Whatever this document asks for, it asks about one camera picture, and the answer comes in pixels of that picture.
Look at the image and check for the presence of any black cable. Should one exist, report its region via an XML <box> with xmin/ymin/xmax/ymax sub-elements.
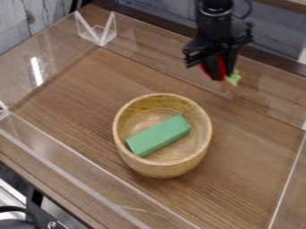
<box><xmin>0</xmin><ymin>205</ymin><xmax>40</xmax><ymax>229</ymax></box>

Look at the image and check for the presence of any green rectangular block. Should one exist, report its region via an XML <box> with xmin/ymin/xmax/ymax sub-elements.
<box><xmin>125</xmin><ymin>114</ymin><xmax>191</xmax><ymax>157</ymax></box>

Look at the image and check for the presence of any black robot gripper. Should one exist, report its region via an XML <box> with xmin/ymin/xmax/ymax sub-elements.
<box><xmin>182</xmin><ymin>21</ymin><xmax>254</xmax><ymax>81</ymax></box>

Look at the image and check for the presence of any red plush strawberry toy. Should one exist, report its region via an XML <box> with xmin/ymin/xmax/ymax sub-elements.
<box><xmin>199</xmin><ymin>56</ymin><xmax>242</xmax><ymax>87</ymax></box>

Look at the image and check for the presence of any wooden bowl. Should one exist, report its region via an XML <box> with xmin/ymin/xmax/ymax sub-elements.
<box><xmin>113</xmin><ymin>93</ymin><xmax>213</xmax><ymax>179</ymax></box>

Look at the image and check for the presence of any black table leg bracket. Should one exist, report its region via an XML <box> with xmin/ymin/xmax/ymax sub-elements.
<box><xmin>27</xmin><ymin>189</ymin><xmax>68</xmax><ymax>229</ymax></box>

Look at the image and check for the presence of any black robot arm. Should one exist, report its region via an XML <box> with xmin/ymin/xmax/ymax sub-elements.
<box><xmin>182</xmin><ymin>0</ymin><xmax>254</xmax><ymax>86</ymax></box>

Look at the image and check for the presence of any clear acrylic corner bracket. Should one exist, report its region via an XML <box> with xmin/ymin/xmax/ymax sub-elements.
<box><xmin>74</xmin><ymin>12</ymin><xmax>118</xmax><ymax>47</ymax></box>

